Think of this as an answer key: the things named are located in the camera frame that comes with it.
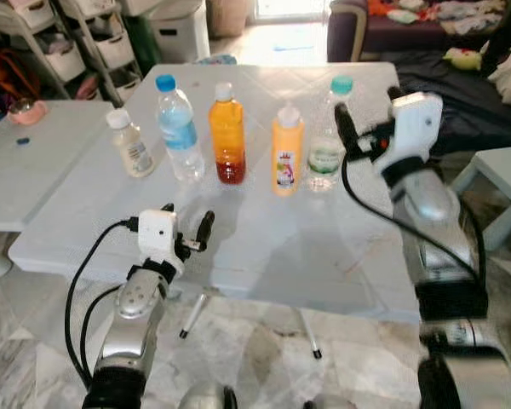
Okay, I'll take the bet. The clear bottle teal cap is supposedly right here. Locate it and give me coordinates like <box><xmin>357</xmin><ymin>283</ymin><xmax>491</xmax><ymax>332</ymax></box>
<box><xmin>307</xmin><ymin>75</ymin><xmax>356</xmax><ymax>193</ymax></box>

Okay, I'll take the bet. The yellow squeeze bottle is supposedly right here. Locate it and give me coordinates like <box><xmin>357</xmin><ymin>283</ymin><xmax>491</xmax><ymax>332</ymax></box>
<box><xmin>271</xmin><ymin>102</ymin><xmax>306</xmax><ymax>197</ymax></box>

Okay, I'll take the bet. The small cream bottle white cap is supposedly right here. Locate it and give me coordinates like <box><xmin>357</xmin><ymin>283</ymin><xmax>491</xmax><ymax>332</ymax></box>
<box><xmin>106</xmin><ymin>108</ymin><xmax>157</xmax><ymax>180</ymax></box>

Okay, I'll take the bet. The large white plastic table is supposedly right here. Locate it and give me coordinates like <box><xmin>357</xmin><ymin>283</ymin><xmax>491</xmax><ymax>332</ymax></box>
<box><xmin>9</xmin><ymin>62</ymin><xmax>495</xmax><ymax>360</ymax></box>

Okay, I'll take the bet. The purple sofa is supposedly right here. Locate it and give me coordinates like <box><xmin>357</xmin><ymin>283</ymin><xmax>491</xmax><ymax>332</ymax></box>
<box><xmin>327</xmin><ymin>0</ymin><xmax>511</xmax><ymax>65</ymax></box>

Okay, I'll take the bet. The dark mattress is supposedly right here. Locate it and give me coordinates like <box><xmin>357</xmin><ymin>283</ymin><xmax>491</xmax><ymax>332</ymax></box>
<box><xmin>390</xmin><ymin>49</ymin><xmax>511</xmax><ymax>156</ymax></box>

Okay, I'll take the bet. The water bottle blue cap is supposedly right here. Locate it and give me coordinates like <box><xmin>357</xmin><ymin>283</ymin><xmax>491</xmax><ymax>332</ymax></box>
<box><xmin>155</xmin><ymin>74</ymin><xmax>207</xmax><ymax>184</ymax></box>

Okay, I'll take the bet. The yellow green plush toy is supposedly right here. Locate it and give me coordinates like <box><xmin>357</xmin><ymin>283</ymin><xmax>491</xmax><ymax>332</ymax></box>
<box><xmin>444</xmin><ymin>47</ymin><xmax>484</xmax><ymax>72</ymax></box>

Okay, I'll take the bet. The orange juice bottle white cap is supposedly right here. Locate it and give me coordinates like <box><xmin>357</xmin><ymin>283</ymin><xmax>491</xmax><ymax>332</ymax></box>
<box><xmin>209</xmin><ymin>82</ymin><xmax>247</xmax><ymax>186</ymax></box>

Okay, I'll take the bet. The pile of mixed clothes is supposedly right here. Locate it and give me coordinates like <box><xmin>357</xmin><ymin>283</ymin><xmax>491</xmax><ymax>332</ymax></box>
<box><xmin>366</xmin><ymin>0</ymin><xmax>505</xmax><ymax>37</ymax></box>

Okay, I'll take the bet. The light blue stool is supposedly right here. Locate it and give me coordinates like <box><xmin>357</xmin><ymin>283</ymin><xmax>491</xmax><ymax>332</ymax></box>
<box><xmin>451</xmin><ymin>149</ymin><xmax>511</xmax><ymax>253</ymax></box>

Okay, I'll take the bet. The small white table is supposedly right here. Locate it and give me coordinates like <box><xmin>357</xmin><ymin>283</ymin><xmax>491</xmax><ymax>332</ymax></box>
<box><xmin>0</xmin><ymin>101</ymin><xmax>113</xmax><ymax>278</ymax></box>

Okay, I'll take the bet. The brown basket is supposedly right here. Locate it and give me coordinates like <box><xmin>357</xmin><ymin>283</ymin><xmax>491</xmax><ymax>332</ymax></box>
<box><xmin>206</xmin><ymin>0</ymin><xmax>250</xmax><ymax>37</ymax></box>

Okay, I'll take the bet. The pink bowl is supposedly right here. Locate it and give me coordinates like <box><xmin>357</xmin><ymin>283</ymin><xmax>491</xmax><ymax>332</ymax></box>
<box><xmin>7</xmin><ymin>98</ymin><xmax>46</xmax><ymax>126</ymax></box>

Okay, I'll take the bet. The white plastic bin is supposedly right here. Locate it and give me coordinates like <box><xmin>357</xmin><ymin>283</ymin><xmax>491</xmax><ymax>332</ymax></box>
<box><xmin>145</xmin><ymin>0</ymin><xmax>212</xmax><ymax>65</ymax></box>

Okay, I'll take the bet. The white shelving rack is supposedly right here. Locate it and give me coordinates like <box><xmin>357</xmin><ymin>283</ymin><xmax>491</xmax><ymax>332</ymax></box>
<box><xmin>0</xmin><ymin>0</ymin><xmax>147</xmax><ymax>105</ymax></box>

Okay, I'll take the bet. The orange bag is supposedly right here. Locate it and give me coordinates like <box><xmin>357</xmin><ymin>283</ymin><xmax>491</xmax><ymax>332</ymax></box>
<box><xmin>0</xmin><ymin>47</ymin><xmax>42</xmax><ymax>105</ymax></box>

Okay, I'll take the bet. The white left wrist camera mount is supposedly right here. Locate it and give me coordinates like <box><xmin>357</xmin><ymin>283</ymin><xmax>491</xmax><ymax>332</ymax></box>
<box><xmin>138</xmin><ymin>209</ymin><xmax>181</xmax><ymax>265</ymax></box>

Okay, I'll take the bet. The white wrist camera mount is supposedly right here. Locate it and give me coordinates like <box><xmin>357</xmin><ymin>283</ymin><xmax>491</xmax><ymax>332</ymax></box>
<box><xmin>138</xmin><ymin>209</ymin><xmax>181</xmax><ymax>265</ymax></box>
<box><xmin>383</xmin><ymin>92</ymin><xmax>444</xmax><ymax>176</ymax></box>

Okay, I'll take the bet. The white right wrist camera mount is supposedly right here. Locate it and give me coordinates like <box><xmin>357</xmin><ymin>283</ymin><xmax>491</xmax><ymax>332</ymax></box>
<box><xmin>383</xmin><ymin>92</ymin><xmax>444</xmax><ymax>176</ymax></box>

